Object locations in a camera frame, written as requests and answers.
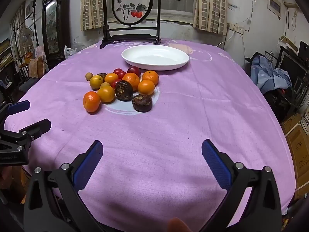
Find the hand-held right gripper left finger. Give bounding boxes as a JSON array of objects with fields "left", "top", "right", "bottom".
[{"left": 23, "top": 140, "right": 104, "bottom": 232}]

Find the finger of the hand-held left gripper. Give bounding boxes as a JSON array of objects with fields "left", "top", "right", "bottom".
[
  {"left": 0, "top": 100, "right": 31, "bottom": 124},
  {"left": 3, "top": 119, "right": 52, "bottom": 142}
]

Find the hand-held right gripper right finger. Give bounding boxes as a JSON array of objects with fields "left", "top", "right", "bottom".
[{"left": 201, "top": 139, "right": 283, "bottom": 232}]

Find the orange mandarin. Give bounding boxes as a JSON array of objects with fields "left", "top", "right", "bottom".
[
  {"left": 142, "top": 71, "right": 159, "bottom": 86},
  {"left": 138, "top": 80, "right": 155, "bottom": 95},
  {"left": 122, "top": 73, "right": 141, "bottom": 91},
  {"left": 83, "top": 91, "right": 101, "bottom": 113}
]

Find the yellow-orange mandarin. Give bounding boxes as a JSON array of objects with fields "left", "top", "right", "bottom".
[
  {"left": 104, "top": 73, "right": 119, "bottom": 84},
  {"left": 97, "top": 86, "right": 115, "bottom": 103}
]

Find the yellow-green mandarin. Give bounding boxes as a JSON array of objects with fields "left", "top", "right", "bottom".
[{"left": 89, "top": 75, "right": 104, "bottom": 90}]

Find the dark red plum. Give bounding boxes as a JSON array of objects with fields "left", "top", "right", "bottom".
[{"left": 127, "top": 66, "right": 141, "bottom": 77}]

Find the white oval plate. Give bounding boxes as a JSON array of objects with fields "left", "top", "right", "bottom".
[{"left": 121, "top": 44, "right": 190, "bottom": 71}]

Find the person's right hand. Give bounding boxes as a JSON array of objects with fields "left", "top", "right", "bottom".
[{"left": 167, "top": 217, "right": 191, "bottom": 232}]

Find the wicker chair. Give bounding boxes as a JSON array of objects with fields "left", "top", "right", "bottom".
[{"left": 28, "top": 56, "right": 47, "bottom": 79}]

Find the wooden shelf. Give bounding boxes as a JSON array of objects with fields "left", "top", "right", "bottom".
[{"left": 0, "top": 37, "right": 14, "bottom": 70}]

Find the white standing fan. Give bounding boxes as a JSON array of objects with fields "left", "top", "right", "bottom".
[{"left": 19, "top": 26, "right": 34, "bottom": 54}]

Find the purple tablecloth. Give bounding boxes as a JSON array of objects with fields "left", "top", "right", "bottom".
[{"left": 4, "top": 38, "right": 296, "bottom": 228}]

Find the white plastic bag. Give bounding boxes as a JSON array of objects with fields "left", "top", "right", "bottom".
[{"left": 64, "top": 45, "right": 78, "bottom": 60}]

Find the dark wooden cabinet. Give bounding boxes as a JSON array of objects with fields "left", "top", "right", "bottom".
[{"left": 42, "top": 0, "right": 73, "bottom": 64}]

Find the black coat rack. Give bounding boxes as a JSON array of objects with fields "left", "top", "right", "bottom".
[{"left": 31, "top": 0, "right": 40, "bottom": 47}]

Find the blue cloth pile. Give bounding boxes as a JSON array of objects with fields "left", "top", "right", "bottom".
[{"left": 250, "top": 54, "right": 292, "bottom": 93}]

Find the black monitor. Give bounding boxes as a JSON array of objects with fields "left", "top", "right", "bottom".
[{"left": 280, "top": 52, "right": 308, "bottom": 85}]

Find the beige checked curtain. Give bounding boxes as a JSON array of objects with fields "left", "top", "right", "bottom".
[
  {"left": 193, "top": 0, "right": 228, "bottom": 35},
  {"left": 80, "top": 0, "right": 108, "bottom": 31}
]

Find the window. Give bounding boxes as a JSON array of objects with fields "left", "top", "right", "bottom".
[{"left": 106, "top": 0, "right": 196, "bottom": 23}]

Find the white cable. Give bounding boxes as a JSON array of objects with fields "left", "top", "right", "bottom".
[{"left": 216, "top": 30, "right": 235, "bottom": 47}]

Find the white wall socket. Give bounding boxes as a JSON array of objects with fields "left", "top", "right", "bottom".
[{"left": 227, "top": 23, "right": 245, "bottom": 35}]

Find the white wall frame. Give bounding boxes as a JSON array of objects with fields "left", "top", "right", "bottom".
[{"left": 267, "top": 0, "right": 282, "bottom": 18}]

